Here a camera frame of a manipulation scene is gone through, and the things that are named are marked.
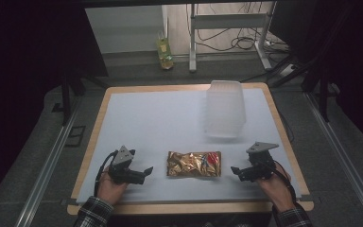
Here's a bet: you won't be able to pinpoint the aluminium floor rail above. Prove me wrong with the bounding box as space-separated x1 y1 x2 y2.
304 92 363 227
13 99 80 227

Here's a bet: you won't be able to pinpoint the person's right hand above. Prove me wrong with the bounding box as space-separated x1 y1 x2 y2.
256 169 293 214

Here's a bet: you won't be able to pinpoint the gold foil snack packet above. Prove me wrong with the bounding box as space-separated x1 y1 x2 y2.
165 150 223 179

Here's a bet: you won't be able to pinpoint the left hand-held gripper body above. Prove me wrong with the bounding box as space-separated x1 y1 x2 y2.
108 145 147 185

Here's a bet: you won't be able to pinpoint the tangle of black floor cables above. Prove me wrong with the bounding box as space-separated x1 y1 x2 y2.
185 2 292 64

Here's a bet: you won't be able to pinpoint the bottle of yellow liquid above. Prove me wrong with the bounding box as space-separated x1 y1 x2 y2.
156 29 175 71

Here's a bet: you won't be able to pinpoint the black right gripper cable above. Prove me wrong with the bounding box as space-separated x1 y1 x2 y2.
271 159 298 204

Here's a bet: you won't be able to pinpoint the person's left hand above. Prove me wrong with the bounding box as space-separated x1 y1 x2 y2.
96 166 130 206

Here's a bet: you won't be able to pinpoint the white power strip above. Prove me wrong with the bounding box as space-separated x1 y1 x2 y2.
278 63 298 79

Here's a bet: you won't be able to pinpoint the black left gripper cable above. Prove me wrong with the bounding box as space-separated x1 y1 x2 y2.
93 149 120 199

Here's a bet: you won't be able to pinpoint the black metal stand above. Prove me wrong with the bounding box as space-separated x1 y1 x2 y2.
268 56 337 123
60 70 108 127

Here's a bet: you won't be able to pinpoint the white metal desk frame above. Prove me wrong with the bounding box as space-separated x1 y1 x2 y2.
188 2 277 73

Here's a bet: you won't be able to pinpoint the white table mat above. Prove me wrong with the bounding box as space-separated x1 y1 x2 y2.
76 87 303 204

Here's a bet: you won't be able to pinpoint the translucent plastic container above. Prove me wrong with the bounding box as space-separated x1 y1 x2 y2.
203 79 247 139

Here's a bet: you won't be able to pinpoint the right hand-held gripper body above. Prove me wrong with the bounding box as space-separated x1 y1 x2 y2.
238 141 280 183

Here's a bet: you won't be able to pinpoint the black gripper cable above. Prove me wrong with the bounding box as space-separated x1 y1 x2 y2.
271 159 298 204
93 149 120 199

